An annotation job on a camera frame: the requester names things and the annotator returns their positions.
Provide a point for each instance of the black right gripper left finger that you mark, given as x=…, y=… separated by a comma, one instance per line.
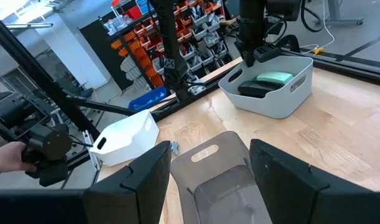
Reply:
x=137, y=193

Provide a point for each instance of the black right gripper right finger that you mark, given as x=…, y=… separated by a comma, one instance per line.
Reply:
x=295, y=193

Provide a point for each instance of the teal clip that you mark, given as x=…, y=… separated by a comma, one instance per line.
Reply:
x=275, y=77

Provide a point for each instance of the black stapler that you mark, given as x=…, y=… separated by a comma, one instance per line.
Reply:
x=255, y=88

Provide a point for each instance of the grey staple remover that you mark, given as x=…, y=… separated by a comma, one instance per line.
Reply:
x=175, y=147

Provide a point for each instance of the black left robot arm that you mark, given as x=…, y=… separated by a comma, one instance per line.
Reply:
x=252, y=21

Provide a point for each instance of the light grey plastic bin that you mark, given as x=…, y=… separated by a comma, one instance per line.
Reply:
x=270, y=105

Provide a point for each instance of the white plastic bin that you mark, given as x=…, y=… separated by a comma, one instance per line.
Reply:
x=124, y=140

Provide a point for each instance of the smoky transparent plastic bin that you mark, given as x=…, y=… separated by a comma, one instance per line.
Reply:
x=214, y=174

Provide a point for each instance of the grey cart base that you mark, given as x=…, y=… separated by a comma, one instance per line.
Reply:
x=336, y=12

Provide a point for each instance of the blue storage bin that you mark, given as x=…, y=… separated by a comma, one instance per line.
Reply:
x=149, y=98

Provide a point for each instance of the shelf with storage bins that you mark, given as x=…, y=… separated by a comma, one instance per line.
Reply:
x=140, y=53

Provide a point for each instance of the person's hand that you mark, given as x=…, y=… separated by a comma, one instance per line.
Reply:
x=9, y=157

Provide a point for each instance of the white arm base bracket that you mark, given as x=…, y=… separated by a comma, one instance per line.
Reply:
x=85, y=137

